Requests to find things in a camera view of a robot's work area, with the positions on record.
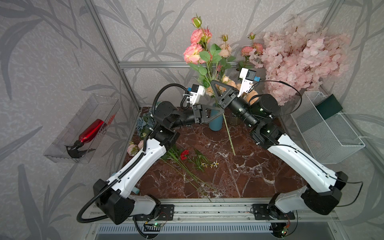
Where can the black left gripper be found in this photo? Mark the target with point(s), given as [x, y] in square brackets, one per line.
[197, 115]

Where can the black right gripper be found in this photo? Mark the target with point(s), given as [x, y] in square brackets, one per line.
[224, 101]

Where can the large peach rose spray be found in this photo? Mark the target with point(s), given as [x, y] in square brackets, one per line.
[225, 80]

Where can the pink rose spray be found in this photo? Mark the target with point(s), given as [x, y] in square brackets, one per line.
[252, 55]
[202, 56]

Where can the peach rose spray stem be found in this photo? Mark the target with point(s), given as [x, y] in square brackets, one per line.
[226, 53]

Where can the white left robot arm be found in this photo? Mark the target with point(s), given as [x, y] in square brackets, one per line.
[113, 198]

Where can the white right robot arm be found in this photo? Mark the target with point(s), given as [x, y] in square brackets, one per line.
[323, 190]

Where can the teal ceramic vase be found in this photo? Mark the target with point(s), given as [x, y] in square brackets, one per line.
[217, 123]

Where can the clear glass vase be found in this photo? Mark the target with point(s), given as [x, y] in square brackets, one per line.
[234, 121]

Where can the red carnation stem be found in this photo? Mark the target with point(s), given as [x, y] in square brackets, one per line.
[200, 162]

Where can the blue-grey rose bunch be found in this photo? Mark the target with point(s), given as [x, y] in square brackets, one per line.
[144, 125]

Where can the pink cherry blossom tree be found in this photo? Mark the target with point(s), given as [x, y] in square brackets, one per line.
[298, 58]

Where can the red spray bottle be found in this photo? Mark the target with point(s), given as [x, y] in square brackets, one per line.
[84, 138]

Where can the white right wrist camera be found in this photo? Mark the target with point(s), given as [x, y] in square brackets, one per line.
[249, 78]

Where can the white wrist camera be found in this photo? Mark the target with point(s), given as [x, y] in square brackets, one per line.
[195, 92]
[249, 78]

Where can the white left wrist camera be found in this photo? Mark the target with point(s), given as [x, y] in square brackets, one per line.
[195, 92]

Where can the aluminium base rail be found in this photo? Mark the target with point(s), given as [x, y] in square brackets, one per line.
[232, 210]

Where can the white wire mesh basket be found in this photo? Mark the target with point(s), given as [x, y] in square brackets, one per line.
[330, 140]

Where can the clear plastic wall bin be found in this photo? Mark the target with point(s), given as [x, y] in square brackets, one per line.
[96, 107]

